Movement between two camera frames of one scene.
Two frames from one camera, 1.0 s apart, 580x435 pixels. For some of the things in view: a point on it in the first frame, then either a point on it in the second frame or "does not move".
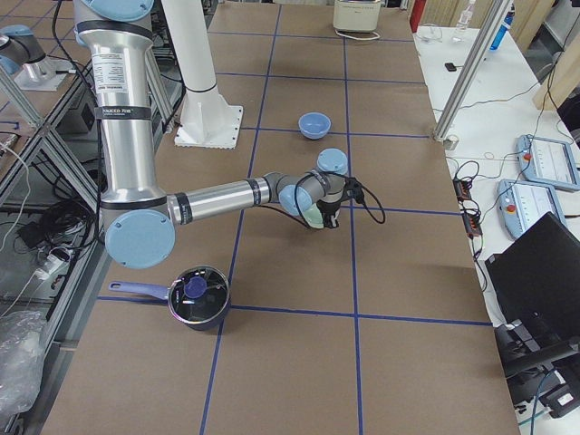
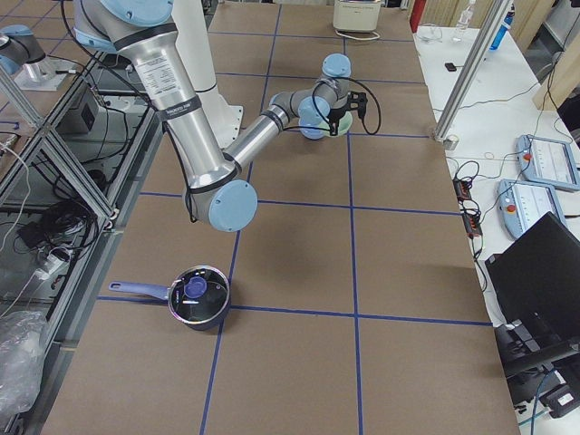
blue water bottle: x=504 y=27 does not move
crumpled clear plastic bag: x=22 y=337 does not move
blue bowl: x=314 y=125 does not move
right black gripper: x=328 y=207 to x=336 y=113
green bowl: x=313 y=217 to x=343 y=124
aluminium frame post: x=471 y=71 does not move
